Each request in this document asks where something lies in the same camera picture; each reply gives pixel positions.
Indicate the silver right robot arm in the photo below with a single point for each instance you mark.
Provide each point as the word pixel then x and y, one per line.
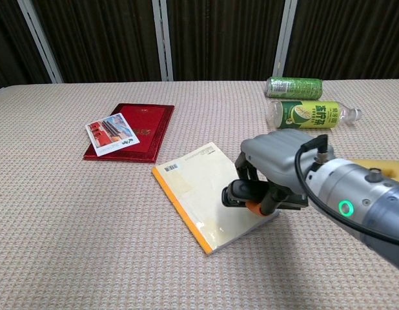
pixel 357 197

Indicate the green drink can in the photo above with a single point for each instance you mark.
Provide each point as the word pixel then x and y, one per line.
pixel 296 87

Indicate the grey metal partition post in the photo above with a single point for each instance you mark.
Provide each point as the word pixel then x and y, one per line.
pixel 283 38
pixel 164 38
pixel 41 42

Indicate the red hardcover folder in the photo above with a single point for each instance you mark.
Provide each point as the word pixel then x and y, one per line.
pixel 148 129

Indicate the cream notebook with orange spine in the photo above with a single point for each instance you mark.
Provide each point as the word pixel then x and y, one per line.
pixel 199 181

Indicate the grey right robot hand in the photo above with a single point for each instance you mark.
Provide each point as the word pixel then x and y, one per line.
pixel 277 158

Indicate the picture postcard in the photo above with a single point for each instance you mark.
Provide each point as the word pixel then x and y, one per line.
pixel 111 133

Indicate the yellow sponge with green base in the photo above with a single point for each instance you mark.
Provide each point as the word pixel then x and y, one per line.
pixel 382 166

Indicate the woven beige tablecloth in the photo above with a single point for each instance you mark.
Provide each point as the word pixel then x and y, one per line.
pixel 89 242

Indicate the lemon tea plastic bottle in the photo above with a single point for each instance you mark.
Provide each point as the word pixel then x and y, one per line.
pixel 309 114

